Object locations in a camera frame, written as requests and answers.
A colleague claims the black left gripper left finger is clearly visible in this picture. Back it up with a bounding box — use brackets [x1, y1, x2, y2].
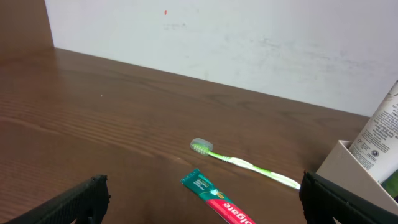
[6, 175, 111, 224]

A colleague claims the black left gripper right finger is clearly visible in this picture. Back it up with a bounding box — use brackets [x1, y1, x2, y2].
[299, 171, 397, 224]

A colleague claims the white cardboard box pink inside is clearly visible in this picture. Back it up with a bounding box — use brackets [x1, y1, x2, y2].
[317, 141, 397, 215]

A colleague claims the clear bottle dark cap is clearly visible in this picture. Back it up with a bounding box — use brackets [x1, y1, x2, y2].
[381, 170, 398, 202]

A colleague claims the white cosmetic tube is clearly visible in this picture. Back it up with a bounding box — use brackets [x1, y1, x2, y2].
[349, 83, 397, 184]

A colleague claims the teal red toothpaste tube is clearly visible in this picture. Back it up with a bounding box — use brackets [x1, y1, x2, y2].
[180, 169, 256, 224]

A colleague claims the green white toothbrush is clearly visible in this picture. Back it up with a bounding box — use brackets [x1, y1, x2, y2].
[190, 138, 301, 190]

